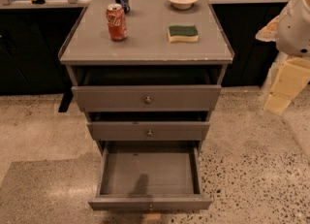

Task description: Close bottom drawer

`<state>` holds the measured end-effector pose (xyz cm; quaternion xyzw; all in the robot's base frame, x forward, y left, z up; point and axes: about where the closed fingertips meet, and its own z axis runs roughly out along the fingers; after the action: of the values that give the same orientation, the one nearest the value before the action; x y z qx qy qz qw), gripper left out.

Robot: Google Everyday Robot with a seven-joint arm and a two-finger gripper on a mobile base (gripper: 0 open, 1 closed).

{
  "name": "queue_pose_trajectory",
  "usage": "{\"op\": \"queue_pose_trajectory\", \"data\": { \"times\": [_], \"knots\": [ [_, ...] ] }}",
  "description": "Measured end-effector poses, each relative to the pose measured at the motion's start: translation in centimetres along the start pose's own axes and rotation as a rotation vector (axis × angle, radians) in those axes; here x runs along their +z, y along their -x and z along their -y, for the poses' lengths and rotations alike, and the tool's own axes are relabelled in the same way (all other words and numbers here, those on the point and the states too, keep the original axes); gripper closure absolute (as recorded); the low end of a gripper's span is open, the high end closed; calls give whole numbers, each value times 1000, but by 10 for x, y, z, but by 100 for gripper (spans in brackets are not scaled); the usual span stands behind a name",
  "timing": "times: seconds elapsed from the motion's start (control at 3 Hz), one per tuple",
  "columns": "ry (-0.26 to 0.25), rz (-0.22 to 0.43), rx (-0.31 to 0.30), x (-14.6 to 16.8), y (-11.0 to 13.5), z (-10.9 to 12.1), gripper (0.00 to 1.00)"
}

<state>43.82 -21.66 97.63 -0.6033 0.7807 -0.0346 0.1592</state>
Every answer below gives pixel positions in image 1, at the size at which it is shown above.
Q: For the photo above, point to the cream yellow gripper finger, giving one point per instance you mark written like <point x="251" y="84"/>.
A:
<point x="292" y="77"/>

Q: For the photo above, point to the grey drawer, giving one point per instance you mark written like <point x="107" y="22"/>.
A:
<point x="150" y="176"/>
<point x="146" y="88"/>
<point x="148" y="126"/>

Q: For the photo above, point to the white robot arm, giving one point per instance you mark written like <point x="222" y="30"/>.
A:
<point x="290" y="30"/>

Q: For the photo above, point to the grey wooden drawer cabinet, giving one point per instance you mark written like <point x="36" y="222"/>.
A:
<point x="147" y="43"/>

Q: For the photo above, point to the green yellow sponge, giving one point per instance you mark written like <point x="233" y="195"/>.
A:
<point x="179" y="33"/>

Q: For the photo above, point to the red cola can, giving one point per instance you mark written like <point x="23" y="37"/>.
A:
<point x="117" y="27"/>

